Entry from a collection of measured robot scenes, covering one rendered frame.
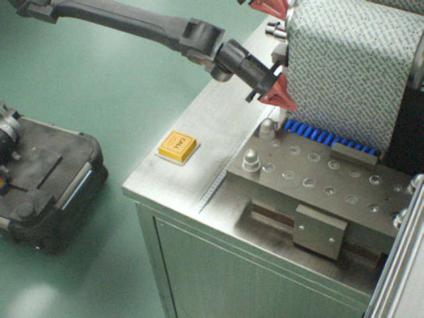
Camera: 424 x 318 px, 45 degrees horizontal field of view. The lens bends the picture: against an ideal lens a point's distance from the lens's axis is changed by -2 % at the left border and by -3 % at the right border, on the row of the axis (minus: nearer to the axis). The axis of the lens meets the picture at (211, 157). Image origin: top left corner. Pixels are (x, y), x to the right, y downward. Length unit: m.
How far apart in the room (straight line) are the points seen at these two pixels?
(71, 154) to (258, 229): 1.31
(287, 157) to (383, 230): 0.25
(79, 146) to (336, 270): 1.48
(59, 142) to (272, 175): 1.44
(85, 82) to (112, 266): 1.21
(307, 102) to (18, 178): 1.43
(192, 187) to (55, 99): 1.84
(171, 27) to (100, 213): 1.37
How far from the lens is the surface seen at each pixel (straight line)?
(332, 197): 1.05
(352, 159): 1.11
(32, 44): 3.46
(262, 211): 1.15
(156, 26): 1.15
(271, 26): 1.17
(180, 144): 1.29
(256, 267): 1.21
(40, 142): 2.40
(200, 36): 1.13
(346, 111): 1.11
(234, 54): 1.13
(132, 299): 2.12
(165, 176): 1.25
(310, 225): 1.05
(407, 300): 0.23
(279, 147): 1.12
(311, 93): 1.12
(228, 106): 1.41
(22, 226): 2.11
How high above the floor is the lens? 1.85
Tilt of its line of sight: 48 degrees down
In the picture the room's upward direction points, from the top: 4 degrees counter-clockwise
